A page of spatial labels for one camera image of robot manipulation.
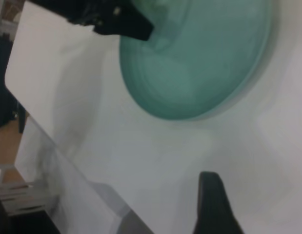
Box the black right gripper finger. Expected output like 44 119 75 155
193 171 245 234

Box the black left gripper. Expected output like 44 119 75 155
26 0 154 41

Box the green round plate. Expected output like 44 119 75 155
118 0 275 122

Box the black chair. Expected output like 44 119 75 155
0 34 28 134

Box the black box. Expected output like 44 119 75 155
0 192 62 234

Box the white metal frame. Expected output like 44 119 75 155
0 163 55 216

